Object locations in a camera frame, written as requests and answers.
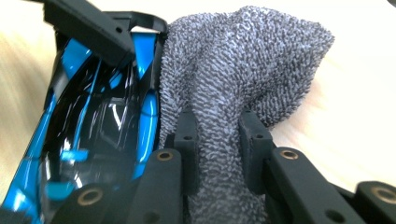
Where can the blue and black toy car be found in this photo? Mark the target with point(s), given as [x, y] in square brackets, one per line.
[93, 124]

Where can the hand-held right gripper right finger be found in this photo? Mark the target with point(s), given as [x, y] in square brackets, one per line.
[257, 149]

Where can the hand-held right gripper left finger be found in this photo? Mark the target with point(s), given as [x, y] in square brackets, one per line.
[188, 149]

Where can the grey towel cloth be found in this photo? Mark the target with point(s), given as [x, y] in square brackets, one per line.
[236, 62]

